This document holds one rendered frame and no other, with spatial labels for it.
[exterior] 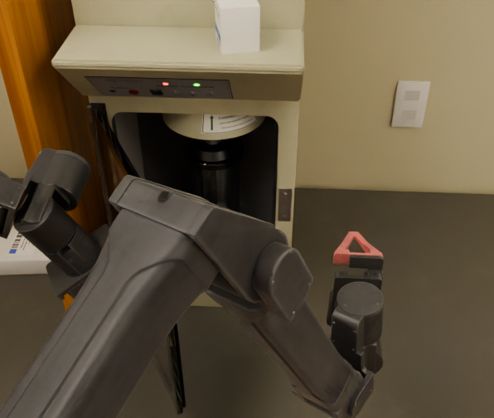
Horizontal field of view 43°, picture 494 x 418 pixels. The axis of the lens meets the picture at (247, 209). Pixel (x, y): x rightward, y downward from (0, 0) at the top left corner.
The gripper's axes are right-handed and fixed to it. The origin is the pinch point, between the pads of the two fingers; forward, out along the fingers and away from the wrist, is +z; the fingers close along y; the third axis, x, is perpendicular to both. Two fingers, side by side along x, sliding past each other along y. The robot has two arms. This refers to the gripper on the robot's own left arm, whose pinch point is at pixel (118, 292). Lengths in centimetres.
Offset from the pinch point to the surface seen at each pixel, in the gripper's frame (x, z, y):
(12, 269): -39.6, 16.0, 22.6
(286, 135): -7.5, 0.6, -33.9
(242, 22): -3.3, -22.6, -34.5
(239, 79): -2.2, -16.7, -30.7
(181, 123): -18.4, -4.7, -21.9
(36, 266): -37.7, 17.4, 18.3
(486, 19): -26, 22, -86
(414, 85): -31, 31, -69
